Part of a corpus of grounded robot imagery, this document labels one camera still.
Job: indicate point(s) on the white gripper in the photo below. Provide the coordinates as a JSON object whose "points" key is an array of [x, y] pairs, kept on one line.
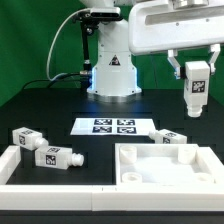
{"points": [[156, 26]]}

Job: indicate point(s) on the white square table top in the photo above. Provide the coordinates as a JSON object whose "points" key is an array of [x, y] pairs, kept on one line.
{"points": [[167, 164]]}

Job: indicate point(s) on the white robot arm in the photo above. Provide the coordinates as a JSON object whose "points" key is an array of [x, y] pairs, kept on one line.
{"points": [[114, 75]]}

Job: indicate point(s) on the white sheet with tags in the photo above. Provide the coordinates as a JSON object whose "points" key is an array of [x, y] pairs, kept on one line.
{"points": [[113, 126]]}

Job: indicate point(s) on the black camera on stand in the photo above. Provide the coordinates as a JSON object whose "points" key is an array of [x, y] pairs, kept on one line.
{"points": [[89, 22]]}

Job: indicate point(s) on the white U-shaped fence wall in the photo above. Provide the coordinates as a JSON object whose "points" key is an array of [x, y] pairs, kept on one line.
{"points": [[116, 197]]}

